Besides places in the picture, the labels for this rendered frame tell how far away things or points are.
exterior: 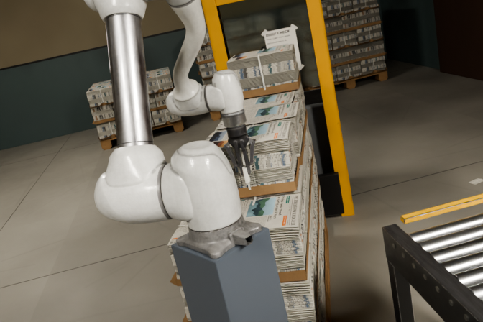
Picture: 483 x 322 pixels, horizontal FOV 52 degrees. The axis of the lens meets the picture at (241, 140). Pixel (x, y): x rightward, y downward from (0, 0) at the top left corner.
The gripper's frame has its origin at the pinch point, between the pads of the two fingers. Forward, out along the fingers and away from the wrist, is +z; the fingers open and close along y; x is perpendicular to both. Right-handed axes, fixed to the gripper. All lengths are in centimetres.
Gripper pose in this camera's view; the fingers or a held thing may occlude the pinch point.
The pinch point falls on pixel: (246, 174)
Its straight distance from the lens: 194.9
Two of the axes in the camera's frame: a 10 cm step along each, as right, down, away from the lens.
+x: -1.5, 3.0, -9.4
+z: 2.1, 9.4, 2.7
